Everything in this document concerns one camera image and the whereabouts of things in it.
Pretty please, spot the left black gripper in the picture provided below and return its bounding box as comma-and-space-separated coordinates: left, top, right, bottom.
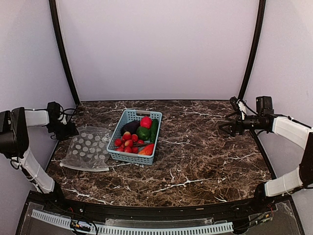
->
47, 120, 79, 141

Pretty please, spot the green toy avocado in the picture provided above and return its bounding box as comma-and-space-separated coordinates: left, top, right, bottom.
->
136, 126, 150, 141

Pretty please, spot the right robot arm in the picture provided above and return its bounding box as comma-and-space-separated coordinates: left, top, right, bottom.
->
219, 96, 313, 212

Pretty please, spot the black front rail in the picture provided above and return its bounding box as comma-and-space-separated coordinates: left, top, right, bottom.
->
24, 190, 291, 222

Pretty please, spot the purple toy eggplant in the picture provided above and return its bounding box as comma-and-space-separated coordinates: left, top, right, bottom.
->
120, 120, 140, 135

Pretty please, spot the polka dot zip bag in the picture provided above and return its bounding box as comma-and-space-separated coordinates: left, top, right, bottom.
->
60, 126, 112, 172

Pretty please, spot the orange red toy mango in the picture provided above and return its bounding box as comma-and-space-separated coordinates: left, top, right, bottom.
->
138, 143, 155, 156

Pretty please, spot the light blue plastic basket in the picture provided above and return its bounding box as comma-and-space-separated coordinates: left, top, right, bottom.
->
107, 109, 162, 165

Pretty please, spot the green toy cucumber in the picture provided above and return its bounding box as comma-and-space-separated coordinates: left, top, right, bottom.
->
150, 118, 158, 143

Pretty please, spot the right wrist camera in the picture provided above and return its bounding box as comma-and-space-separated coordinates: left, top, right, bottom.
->
229, 96, 257, 120

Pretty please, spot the left black frame post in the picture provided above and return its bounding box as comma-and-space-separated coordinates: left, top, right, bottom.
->
48, 0, 80, 106

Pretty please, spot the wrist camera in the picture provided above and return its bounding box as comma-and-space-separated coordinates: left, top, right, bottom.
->
46, 101, 68, 133
229, 96, 257, 120

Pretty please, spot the red wrinkled toy ball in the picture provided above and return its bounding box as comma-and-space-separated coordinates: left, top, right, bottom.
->
140, 117, 153, 129

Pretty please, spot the black frame post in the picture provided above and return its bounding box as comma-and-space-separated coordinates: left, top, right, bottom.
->
238, 0, 266, 99
48, 0, 80, 106

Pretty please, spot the right black frame post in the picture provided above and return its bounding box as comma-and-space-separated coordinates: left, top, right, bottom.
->
238, 0, 266, 99

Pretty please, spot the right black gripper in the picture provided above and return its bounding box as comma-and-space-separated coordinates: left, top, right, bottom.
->
219, 111, 264, 137

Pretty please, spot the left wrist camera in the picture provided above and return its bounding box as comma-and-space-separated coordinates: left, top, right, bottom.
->
46, 101, 68, 133

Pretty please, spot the grey slotted cable duct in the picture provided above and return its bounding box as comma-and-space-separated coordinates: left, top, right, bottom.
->
31, 210, 234, 235

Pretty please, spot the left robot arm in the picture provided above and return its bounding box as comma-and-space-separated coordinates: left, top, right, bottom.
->
0, 107, 78, 213

